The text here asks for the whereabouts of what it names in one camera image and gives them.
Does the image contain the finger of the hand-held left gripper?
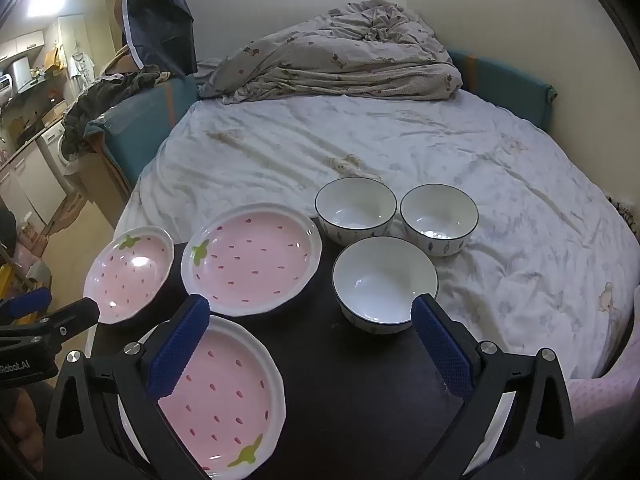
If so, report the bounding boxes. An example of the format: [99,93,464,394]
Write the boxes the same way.
[0,287,53,320]
[0,298,101,348]

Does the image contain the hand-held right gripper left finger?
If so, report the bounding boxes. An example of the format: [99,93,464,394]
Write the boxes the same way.
[42,294,216,480]

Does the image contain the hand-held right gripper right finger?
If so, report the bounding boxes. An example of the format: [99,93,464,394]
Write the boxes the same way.
[411,294,576,480]

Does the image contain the small deep pink strawberry plate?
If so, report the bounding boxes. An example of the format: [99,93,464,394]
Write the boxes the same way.
[82,225,176,326]

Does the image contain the large pink strawberry plate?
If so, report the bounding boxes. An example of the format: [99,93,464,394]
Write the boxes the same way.
[117,314,287,478]
[180,203,322,317]

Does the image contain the white bowl with dark rim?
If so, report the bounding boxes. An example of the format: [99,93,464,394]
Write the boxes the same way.
[331,236,440,335]
[314,176,398,246]
[399,184,479,258]

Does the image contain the white floor cabinet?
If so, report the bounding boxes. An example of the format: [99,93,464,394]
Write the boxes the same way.
[0,142,68,226]

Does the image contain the black board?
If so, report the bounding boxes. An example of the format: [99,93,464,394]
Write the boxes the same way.
[85,240,506,480]

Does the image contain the white washing machine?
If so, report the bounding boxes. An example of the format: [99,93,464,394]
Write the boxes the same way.
[37,120,76,196]

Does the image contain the pink cloth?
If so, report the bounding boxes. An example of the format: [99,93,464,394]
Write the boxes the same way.
[565,330,636,461]

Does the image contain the white printed bed sheet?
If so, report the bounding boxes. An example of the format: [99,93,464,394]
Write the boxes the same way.
[85,92,640,381]

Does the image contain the pile of dark clothes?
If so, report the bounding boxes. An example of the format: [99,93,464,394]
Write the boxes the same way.
[61,65,173,161]

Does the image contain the teal bed bumper pad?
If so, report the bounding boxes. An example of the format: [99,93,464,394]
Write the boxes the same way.
[84,74,198,188]
[447,49,558,133]

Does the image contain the hanging white shirt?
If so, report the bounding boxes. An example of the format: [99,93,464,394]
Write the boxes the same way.
[69,52,96,81]

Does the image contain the hanging dark cloth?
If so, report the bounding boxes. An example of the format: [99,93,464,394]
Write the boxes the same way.
[121,0,197,77]

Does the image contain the crumpled beige printed blanket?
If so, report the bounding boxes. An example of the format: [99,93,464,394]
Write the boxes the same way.
[192,2,463,106]

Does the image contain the white wall cabinet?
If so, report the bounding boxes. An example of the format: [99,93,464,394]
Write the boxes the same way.
[0,30,46,63]

